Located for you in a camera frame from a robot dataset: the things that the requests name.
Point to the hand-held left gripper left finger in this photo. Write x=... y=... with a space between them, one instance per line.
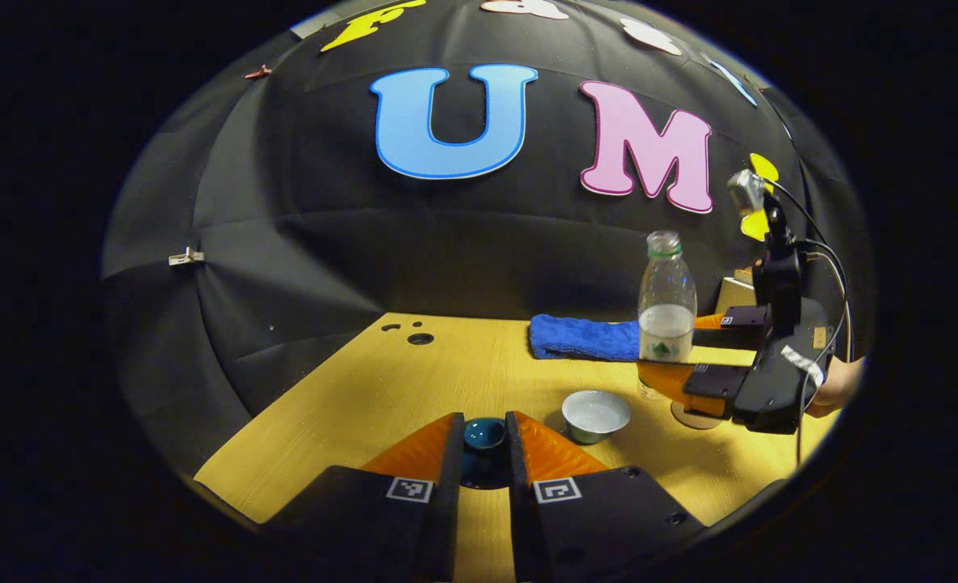
x=446 y=502

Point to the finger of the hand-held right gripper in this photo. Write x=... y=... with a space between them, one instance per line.
x=717 y=385
x=742 y=332

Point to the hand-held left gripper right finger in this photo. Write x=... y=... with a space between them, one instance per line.
x=519 y=518

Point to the round brown coaster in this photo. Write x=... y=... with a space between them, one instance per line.
x=693 y=421

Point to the clear plastic water bottle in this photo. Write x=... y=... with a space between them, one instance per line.
x=666 y=324

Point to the teal teacup lid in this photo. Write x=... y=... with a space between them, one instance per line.
x=484 y=433

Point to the white toaster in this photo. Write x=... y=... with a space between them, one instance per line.
x=735 y=293

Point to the blue towel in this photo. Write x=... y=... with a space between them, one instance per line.
x=580 y=338

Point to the black backdrop cloth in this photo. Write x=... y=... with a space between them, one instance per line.
x=325 y=243

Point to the white cloth clip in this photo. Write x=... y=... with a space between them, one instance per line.
x=185 y=257

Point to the red cloth clip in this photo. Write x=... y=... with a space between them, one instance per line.
x=257 y=72

